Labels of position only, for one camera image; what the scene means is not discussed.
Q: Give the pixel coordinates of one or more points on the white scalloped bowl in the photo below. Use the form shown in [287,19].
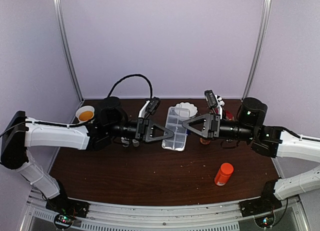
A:
[190,106]

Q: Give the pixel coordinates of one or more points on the left aluminium frame post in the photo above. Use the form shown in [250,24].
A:
[66,49]

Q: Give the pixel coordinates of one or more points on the right aluminium frame post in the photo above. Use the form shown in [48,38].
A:
[263,26]

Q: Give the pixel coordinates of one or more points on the aluminium frame post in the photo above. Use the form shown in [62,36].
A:
[66,49]
[263,26]

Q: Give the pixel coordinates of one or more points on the floral mug with orange liquid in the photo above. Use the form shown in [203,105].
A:
[85,113]

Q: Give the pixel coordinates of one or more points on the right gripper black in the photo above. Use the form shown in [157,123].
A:
[211,123]

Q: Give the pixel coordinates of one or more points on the amber bottle with grey cap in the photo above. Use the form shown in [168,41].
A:
[204,141]

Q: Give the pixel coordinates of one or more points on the clear plastic pill organizer box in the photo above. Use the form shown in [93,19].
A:
[175,117]

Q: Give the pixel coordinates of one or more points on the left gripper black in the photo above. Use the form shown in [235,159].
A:
[145,131]

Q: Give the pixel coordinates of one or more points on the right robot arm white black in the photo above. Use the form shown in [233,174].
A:
[268,141]

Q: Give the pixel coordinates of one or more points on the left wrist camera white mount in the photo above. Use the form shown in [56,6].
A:
[149,108]

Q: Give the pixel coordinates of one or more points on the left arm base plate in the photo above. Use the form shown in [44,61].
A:
[68,211]

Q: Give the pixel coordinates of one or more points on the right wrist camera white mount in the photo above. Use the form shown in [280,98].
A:
[214,102]

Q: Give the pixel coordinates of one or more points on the front aluminium rail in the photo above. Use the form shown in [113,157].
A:
[225,216]

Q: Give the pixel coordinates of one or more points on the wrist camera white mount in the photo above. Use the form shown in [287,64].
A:
[149,108]
[214,102]

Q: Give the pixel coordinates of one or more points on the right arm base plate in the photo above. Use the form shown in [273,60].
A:
[262,210]

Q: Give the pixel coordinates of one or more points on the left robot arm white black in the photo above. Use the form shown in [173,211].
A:
[109,121]

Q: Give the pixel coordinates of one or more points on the red floral plate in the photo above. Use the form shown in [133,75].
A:
[228,115]

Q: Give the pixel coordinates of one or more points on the orange pill bottle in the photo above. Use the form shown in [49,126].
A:
[224,173]

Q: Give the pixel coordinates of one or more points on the small white pill bottle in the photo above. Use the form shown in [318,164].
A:
[125,142]

